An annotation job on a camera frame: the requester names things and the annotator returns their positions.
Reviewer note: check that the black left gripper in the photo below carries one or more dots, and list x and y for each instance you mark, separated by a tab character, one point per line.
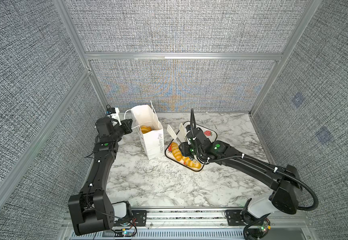
126	126

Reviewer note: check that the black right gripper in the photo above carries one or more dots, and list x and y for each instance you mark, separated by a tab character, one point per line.
183	148

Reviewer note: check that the small fake croissant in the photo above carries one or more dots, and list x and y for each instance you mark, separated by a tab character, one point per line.
145	129

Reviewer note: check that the white paper gift bag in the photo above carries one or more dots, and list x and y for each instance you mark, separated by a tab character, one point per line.
152	142

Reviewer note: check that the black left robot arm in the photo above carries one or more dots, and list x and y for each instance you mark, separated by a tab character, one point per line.
91	210

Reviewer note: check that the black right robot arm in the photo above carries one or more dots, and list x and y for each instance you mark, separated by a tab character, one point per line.
283	182

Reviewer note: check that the strawberry print rectangular tray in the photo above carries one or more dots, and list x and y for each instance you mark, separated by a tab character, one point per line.
168	151

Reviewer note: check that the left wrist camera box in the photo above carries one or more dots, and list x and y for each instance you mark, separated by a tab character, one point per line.
113	113

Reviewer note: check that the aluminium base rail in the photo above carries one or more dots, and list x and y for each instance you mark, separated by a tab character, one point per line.
159	223

